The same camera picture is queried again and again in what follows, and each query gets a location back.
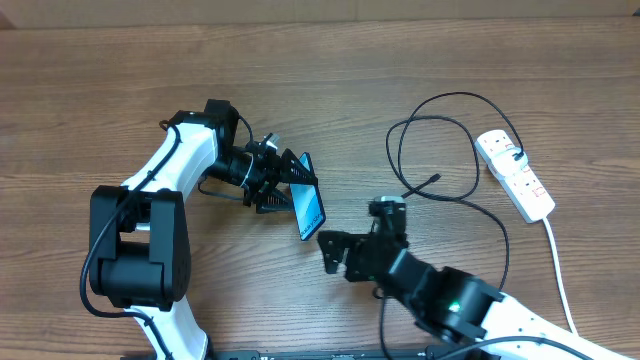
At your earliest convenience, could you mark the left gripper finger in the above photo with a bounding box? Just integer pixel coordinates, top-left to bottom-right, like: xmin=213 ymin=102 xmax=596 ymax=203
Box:
xmin=279 ymin=149 xmax=318 ymax=186
xmin=254 ymin=186 xmax=294 ymax=214

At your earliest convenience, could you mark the Samsung Galaxy smartphone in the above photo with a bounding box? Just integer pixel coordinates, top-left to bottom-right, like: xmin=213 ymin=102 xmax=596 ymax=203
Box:
xmin=290 ymin=184 xmax=326 ymax=241

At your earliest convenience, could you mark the black USB charging cable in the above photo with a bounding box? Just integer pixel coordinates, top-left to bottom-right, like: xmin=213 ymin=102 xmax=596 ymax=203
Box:
xmin=384 ymin=91 xmax=526 ymax=291

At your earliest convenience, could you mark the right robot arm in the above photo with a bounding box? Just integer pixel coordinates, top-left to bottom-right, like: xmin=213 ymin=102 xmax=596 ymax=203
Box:
xmin=317 ymin=196 xmax=619 ymax=359

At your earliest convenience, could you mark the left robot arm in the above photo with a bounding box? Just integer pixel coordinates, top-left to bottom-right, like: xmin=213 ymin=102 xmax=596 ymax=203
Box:
xmin=79 ymin=99 xmax=326 ymax=359

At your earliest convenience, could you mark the white USB charger adapter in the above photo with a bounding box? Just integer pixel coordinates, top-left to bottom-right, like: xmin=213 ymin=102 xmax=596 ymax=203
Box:
xmin=488 ymin=148 xmax=528 ymax=180

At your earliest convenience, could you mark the white power strip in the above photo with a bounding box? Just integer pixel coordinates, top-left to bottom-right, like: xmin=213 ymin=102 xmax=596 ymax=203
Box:
xmin=474 ymin=130 xmax=555 ymax=224

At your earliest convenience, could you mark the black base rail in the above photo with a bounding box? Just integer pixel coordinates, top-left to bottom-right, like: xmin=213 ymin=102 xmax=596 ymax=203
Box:
xmin=119 ymin=341 xmax=481 ymax=360

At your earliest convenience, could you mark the white power strip cord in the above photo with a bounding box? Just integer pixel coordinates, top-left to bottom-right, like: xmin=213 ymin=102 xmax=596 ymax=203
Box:
xmin=541 ymin=216 xmax=580 ymax=335

